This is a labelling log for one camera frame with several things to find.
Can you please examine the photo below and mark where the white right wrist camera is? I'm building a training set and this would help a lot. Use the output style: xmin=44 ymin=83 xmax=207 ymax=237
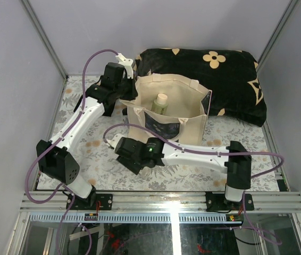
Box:
xmin=105 ymin=134 xmax=124 ymax=149

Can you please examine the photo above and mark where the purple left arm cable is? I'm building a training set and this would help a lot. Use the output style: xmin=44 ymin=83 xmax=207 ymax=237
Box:
xmin=25 ymin=49 xmax=118 ymax=255

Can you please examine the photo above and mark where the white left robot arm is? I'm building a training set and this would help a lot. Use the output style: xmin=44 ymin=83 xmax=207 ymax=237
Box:
xmin=36 ymin=59 xmax=137 ymax=210

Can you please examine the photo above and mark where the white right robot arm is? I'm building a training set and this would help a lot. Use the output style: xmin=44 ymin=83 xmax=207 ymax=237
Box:
xmin=111 ymin=135 xmax=252 ymax=212

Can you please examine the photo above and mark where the green bottle cream cap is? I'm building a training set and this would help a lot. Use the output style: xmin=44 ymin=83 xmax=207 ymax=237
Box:
xmin=151 ymin=93 xmax=168 ymax=115

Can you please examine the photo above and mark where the black floral plush pillow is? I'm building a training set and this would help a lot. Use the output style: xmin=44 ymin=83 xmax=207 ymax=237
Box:
xmin=135 ymin=48 xmax=267 ymax=127

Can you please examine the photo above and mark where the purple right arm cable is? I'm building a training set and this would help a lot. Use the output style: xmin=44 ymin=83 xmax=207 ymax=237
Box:
xmin=103 ymin=123 xmax=286 ymax=245

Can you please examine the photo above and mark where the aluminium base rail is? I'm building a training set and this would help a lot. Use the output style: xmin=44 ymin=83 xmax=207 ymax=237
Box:
xmin=18 ymin=191 xmax=301 ymax=224

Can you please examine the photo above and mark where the beige canvas tote bag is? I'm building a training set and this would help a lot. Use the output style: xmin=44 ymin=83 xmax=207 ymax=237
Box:
xmin=121 ymin=74 xmax=212 ymax=146

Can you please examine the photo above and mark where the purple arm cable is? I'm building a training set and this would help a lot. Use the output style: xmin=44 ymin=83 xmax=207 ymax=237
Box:
xmin=103 ymin=123 xmax=286 ymax=245
xmin=25 ymin=49 xmax=118 ymax=255

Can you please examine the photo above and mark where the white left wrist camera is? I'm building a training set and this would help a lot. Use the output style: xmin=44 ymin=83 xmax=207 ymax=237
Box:
xmin=115 ymin=53 xmax=135 ymax=79

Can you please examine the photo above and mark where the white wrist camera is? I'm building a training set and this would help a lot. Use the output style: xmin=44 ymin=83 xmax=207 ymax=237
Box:
xmin=105 ymin=134 xmax=124 ymax=149
xmin=115 ymin=53 xmax=135 ymax=79

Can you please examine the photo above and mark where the clear beige bottle black cap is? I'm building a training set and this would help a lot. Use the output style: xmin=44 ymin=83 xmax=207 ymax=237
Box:
xmin=138 ymin=168 xmax=152 ymax=180

